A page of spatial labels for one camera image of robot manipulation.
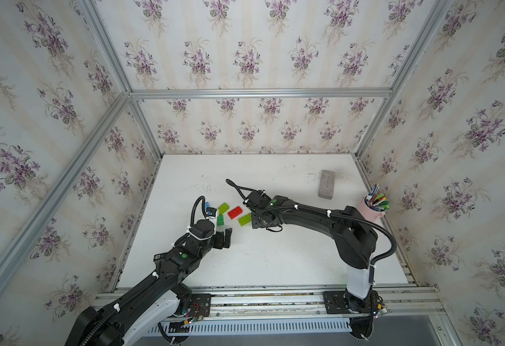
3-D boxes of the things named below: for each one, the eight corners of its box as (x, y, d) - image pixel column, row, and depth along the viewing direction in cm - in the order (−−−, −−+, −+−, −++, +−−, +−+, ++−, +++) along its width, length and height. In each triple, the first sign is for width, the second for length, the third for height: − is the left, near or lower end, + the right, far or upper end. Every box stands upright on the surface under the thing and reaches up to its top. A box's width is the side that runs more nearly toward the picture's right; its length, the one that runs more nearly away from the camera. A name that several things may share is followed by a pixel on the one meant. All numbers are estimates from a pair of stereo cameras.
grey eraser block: (317, 196, 105) (319, 193, 103) (320, 172, 115) (321, 169, 113) (331, 199, 104) (333, 196, 101) (333, 175, 114) (334, 171, 112)
